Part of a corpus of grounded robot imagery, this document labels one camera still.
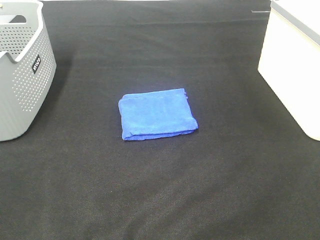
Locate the blue towel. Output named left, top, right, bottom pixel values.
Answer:
left=118, top=88, right=199, bottom=141

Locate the black fabric table mat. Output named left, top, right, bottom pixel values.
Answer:
left=0, top=0, right=320, bottom=240

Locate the grey perforated plastic basket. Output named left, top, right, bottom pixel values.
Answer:
left=0, top=0, right=57, bottom=142

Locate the white plastic storage box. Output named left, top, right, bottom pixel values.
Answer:
left=257, top=0, right=320, bottom=141

